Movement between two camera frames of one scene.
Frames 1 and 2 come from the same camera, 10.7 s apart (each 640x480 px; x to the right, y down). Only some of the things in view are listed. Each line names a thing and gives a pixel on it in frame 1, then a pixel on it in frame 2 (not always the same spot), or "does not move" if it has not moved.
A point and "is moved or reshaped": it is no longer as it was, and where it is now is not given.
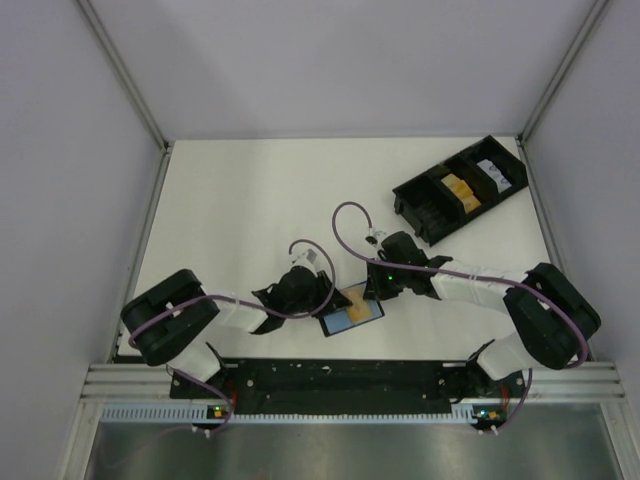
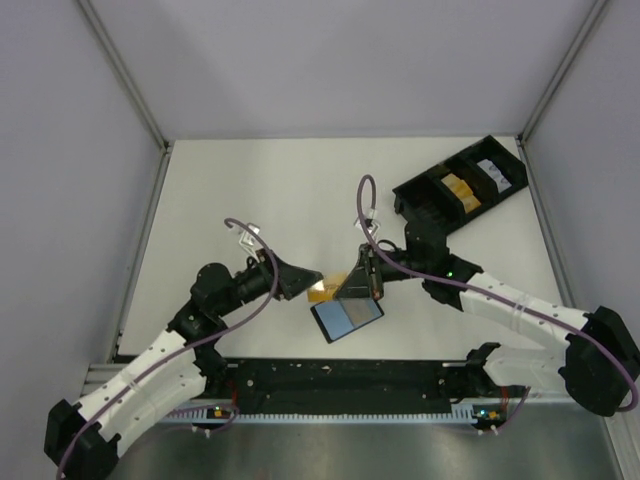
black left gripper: [327, 291] → [275, 277]
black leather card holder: [337, 320] does not move
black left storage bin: [433, 211] does not move
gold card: [461, 188] does not move
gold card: [470, 203] does not move
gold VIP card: [360, 310] is moved or reshaped
